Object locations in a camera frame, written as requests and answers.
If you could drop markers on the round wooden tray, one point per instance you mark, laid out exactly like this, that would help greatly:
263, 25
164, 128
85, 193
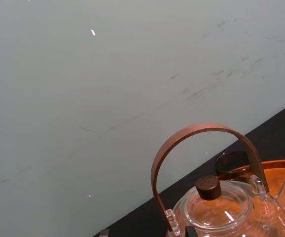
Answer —
278, 169

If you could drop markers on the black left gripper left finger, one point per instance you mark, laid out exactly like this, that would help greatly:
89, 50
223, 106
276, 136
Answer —
104, 233

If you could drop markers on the black table cloth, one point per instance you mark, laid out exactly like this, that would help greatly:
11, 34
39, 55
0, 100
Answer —
270, 133

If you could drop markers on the glass lid with dark knob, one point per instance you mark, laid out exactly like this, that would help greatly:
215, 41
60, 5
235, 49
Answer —
208, 186

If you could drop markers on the small clear glass cup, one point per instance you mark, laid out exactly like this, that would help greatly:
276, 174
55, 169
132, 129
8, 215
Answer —
227, 164

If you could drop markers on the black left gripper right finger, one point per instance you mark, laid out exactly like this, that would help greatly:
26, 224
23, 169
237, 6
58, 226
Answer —
189, 233

